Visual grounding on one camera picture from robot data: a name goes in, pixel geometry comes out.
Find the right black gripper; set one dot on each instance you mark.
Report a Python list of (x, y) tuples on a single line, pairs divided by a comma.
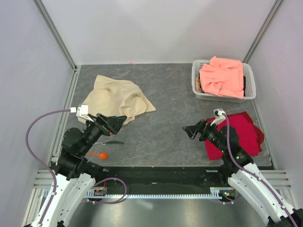
[(203, 127)]

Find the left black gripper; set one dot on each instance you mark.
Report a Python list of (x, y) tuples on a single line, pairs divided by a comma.
[(102, 122)]

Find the beige cloth napkin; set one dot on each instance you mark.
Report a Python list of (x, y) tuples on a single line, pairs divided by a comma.
[(112, 97)]

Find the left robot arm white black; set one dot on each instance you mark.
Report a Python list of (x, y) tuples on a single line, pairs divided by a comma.
[(73, 175)]

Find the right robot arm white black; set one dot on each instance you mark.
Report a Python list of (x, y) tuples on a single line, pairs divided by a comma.
[(241, 173)]

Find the red cloth napkin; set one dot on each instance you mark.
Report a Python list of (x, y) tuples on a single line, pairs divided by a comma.
[(243, 131)]

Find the orange plastic spoon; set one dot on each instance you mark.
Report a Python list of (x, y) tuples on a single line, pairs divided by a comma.
[(102, 156)]

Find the patterned cloth in basket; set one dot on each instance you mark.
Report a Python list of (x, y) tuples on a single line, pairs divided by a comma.
[(198, 85)]

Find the salmon pink cloth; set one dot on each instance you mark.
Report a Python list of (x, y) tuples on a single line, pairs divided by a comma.
[(222, 77)]

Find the dark cloth in basket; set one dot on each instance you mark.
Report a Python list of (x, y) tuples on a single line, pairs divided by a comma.
[(244, 84)]

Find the white plastic basket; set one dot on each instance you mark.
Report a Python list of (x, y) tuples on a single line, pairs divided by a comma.
[(250, 91)]

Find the black knife clear handle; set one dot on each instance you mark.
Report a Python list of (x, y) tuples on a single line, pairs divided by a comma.
[(109, 142)]

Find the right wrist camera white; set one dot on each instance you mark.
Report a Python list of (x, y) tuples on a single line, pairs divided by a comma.
[(219, 116)]

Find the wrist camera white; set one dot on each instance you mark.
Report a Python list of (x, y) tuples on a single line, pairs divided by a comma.
[(81, 113), (219, 116)]

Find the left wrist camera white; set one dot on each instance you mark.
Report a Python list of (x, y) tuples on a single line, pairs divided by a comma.
[(81, 113)]

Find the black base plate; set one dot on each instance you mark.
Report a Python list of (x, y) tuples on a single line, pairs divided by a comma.
[(154, 180)]

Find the white slotted cable duct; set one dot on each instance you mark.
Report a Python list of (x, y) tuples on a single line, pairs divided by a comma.
[(214, 194)]

